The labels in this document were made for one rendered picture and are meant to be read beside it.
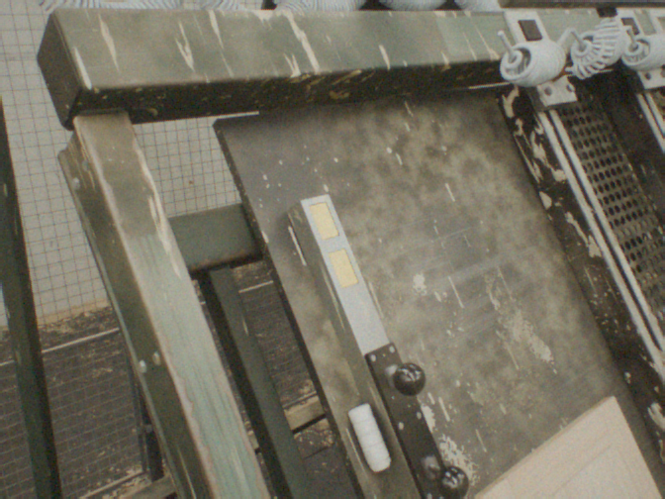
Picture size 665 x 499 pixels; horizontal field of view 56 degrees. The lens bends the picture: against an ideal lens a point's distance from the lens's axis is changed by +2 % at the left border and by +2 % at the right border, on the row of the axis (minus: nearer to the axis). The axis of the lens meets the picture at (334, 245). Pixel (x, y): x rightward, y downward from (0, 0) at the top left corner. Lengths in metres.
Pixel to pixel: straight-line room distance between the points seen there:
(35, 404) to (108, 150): 0.91
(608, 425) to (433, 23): 0.73
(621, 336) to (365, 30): 0.71
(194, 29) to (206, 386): 0.42
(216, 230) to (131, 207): 0.16
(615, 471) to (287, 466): 0.58
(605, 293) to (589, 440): 0.27
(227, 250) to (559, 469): 0.61
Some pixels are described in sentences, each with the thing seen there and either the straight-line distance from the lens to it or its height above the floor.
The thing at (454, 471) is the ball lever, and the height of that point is 1.46.
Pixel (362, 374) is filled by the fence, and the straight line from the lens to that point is 0.84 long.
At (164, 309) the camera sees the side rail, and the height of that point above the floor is 1.65.
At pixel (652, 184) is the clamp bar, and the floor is 1.59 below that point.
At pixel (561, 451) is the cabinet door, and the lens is 1.09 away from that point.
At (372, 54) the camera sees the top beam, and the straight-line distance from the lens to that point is 0.96.
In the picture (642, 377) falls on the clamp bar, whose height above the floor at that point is 1.32.
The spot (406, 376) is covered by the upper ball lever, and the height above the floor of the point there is 1.56.
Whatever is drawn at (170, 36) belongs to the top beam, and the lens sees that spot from 0.80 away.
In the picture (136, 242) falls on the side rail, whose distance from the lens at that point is 0.71.
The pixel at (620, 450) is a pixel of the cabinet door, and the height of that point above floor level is 1.24.
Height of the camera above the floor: 1.90
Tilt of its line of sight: 17 degrees down
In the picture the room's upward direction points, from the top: 3 degrees counter-clockwise
